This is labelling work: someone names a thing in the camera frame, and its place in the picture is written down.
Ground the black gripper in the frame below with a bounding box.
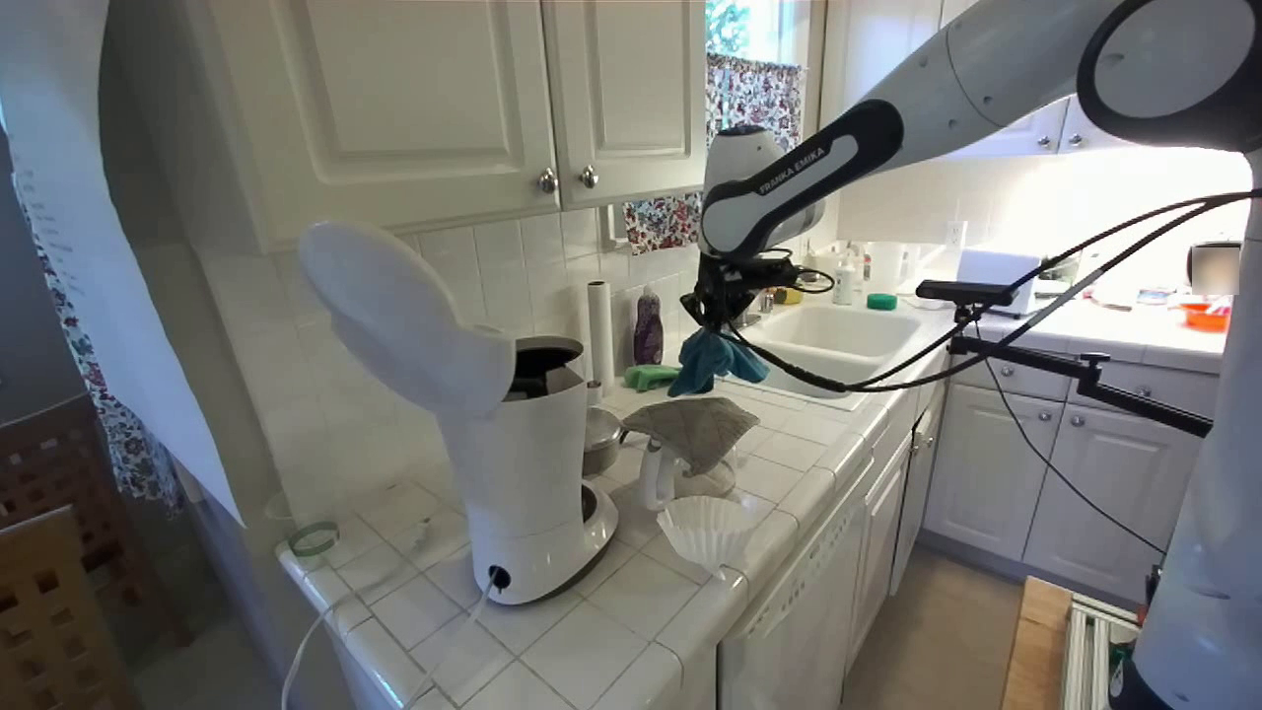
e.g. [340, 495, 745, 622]
[683, 248, 772, 358]

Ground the purple soap bottle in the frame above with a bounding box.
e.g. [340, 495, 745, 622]
[632, 283, 666, 370]

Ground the white paper towel roll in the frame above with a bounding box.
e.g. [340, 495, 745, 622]
[578, 278, 624, 396]

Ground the metal kitchen faucet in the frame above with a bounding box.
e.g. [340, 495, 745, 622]
[772, 262, 841, 302]

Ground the white kitchen sink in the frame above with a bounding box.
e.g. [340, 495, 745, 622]
[736, 303, 929, 403]

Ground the small metal lidded pot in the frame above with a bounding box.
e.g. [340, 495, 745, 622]
[578, 405, 632, 482]

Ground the clear glass bowl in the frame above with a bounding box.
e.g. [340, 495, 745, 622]
[633, 442, 687, 516]

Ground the white coffee maker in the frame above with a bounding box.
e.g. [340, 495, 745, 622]
[296, 219, 624, 612]

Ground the white base cabinet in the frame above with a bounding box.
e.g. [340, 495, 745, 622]
[713, 437, 941, 710]
[918, 350, 1226, 609]

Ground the kitchen window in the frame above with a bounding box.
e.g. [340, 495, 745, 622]
[700, 0, 808, 64]

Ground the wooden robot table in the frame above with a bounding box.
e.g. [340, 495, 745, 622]
[998, 574, 1080, 710]

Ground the green rubber band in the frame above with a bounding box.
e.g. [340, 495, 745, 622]
[282, 516, 346, 561]

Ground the small red container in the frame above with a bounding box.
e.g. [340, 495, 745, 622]
[1180, 302, 1239, 334]

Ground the white cloth floral trim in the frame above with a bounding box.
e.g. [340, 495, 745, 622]
[0, 0, 248, 529]

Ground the dark brown lattice panel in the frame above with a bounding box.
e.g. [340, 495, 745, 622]
[0, 390, 179, 525]

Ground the wooden lattice chair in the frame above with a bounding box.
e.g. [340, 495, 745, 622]
[0, 504, 133, 710]

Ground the black stereo camera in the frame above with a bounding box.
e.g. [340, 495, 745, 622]
[914, 278, 1021, 307]

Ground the white wall cabinet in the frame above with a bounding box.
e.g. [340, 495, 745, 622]
[821, 0, 1118, 162]
[179, 0, 713, 258]

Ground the thin black camera cable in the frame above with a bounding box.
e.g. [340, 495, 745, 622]
[983, 358, 1172, 561]

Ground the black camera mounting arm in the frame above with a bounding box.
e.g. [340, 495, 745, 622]
[941, 332, 1214, 442]

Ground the aluminium rail frame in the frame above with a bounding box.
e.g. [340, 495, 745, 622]
[1060, 588, 1142, 710]

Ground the white power cord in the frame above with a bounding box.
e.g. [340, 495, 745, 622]
[277, 578, 508, 710]

